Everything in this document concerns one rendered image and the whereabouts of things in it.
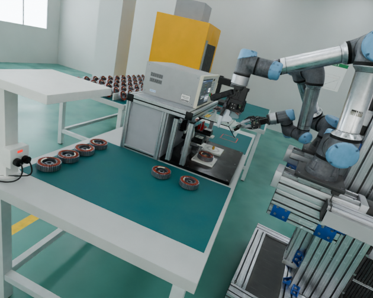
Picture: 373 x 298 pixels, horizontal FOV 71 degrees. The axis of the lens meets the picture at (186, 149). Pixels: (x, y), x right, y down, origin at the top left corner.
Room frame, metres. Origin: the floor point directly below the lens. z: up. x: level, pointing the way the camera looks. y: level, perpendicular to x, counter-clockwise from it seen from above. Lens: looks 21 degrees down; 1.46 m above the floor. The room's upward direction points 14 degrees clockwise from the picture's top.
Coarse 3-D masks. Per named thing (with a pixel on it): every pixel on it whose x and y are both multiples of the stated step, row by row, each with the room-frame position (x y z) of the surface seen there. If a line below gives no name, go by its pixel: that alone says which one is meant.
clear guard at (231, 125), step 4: (208, 112) 1.84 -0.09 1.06; (200, 116) 1.66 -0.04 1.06; (204, 116) 1.69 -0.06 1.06; (212, 116) 1.74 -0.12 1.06; (216, 116) 1.77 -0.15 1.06; (208, 120) 1.63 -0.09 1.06; (212, 120) 1.64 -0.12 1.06; (216, 120) 1.67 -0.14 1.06; (232, 120) 1.79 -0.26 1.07; (224, 124) 1.62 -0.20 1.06; (228, 124) 1.64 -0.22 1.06; (232, 124) 1.69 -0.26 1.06; (236, 124) 1.79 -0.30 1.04; (232, 128) 1.64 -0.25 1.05; (232, 132) 1.59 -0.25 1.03; (236, 132) 1.67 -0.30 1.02
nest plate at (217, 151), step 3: (207, 144) 1.98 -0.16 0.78; (204, 147) 1.89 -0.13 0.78; (207, 147) 1.91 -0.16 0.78; (210, 147) 1.93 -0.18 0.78; (216, 147) 1.96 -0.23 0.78; (204, 150) 1.84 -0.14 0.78; (207, 150) 1.84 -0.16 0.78; (210, 150) 1.86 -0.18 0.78; (213, 150) 1.88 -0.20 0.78; (216, 150) 1.89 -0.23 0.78; (219, 150) 1.91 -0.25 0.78; (222, 150) 1.93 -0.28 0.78; (213, 153) 1.82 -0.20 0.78; (216, 153) 1.83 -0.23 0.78; (219, 153) 1.84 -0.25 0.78; (219, 156) 1.81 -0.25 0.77
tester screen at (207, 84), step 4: (208, 80) 1.76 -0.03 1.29; (212, 80) 1.86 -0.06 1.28; (204, 84) 1.68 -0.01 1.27; (208, 84) 1.79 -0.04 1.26; (204, 88) 1.71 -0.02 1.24; (200, 92) 1.63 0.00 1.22; (204, 92) 1.73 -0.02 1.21; (208, 92) 1.85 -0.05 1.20; (200, 96) 1.66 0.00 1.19; (204, 96) 1.76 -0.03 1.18; (200, 100) 1.68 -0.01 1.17
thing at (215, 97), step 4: (220, 92) 1.22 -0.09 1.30; (224, 92) 1.21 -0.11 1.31; (228, 92) 1.20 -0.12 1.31; (232, 92) 1.21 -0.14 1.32; (212, 96) 1.23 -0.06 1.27; (216, 96) 1.23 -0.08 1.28; (220, 96) 1.22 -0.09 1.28; (224, 96) 1.21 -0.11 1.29; (212, 100) 1.23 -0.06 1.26; (216, 100) 1.24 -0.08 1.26
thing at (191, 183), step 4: (184, 176) 1.32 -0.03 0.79; (188, 176) 1.34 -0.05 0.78; (180, 180) 1.27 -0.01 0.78; (184, 180) 1.28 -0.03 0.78; (188, 180) 1.30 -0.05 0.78; (192, 180) 1.32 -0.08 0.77; (196, 180) 1.31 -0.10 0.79; (180, 184) 1.26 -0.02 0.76; (184, 184) 1.25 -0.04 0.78; (188, 184) 1.24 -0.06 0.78; (192, 184) 1.25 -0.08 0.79; (196, 184) 1.26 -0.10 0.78; (184, 188) 1.24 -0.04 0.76; (188, 188) 1.25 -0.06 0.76; (192, 188) 1.25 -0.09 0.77; (196, 188) 1.26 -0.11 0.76
